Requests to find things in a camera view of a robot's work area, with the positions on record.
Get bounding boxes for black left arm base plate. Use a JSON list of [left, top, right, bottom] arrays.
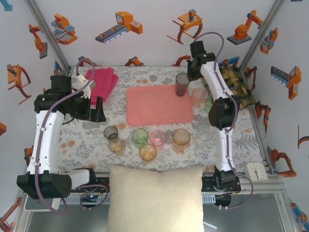
[[81, 176, 111, 206]]

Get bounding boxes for aluminium table edge rail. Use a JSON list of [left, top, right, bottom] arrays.
[[20, 166, 285, 196]]

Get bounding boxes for small grey glass tumbler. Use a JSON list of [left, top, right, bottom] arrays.
[[103, 125, 119, 140]]

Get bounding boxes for pink red-rimmed glass tumbler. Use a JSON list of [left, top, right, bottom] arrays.
[[149, 130, 168, 147]]

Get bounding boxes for grey slotted cable duct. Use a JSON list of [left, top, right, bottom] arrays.
[[65, 194, 216, 204]]

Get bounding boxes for green glass tumbler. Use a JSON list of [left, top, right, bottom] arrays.
[[131, 128, 150, 148], [204, 94, 214, 112]]

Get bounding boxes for folded pink towel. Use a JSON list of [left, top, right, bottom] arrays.
[[84, 67, 119, 103]]

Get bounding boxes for tall grey glass tumbler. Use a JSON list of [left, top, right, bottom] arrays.
[[175, 72, 191, 97]]

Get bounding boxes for pink plastic tray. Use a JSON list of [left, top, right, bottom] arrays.
[[126, 84, 195, 127]]

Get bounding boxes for small orange glass tumbler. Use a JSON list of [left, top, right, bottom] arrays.
[[108, 137, 125, 153]]

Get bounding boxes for aluminium frame post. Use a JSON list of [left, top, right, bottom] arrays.
[[239, 0, 288, 71], [24, 0, 72, 72]]

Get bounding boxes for cream pillow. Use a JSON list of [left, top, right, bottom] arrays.
[[106, 163, 205, 232]]

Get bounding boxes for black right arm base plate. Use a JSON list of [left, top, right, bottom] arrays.
[[201, 173, 242, 194]]

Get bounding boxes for yellow black plaid shirt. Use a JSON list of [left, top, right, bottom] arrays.
[[204, 59, 256, 111]]

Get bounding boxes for white square clock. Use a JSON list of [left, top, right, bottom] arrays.
[[242, 161, 268, 181]]

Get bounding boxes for pale pink glass tumbler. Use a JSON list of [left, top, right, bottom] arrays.
[[191, 87, 207, 108]]

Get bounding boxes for clear glass tumbler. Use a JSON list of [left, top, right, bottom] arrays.
[[194, 129, 216, 149]]

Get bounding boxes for aluminium table side rail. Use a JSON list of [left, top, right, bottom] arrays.
[[248, 103, 276, 175]]

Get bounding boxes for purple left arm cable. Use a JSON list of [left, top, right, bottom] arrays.
[[34, 56, 109, 215]]

